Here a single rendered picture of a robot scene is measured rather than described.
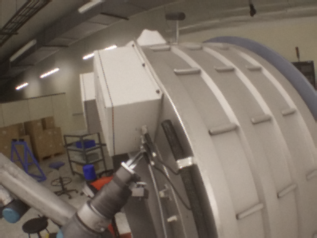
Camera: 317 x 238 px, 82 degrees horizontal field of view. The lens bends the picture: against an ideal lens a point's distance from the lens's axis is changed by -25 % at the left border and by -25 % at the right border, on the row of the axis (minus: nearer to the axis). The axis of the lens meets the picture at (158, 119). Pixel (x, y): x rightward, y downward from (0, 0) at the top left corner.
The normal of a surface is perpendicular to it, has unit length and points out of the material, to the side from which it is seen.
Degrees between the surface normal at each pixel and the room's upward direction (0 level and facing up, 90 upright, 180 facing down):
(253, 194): 66
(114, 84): 43
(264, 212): 80
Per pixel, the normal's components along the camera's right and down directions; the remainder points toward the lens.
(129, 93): 0.12, -0.68
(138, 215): 0.20, -0.48
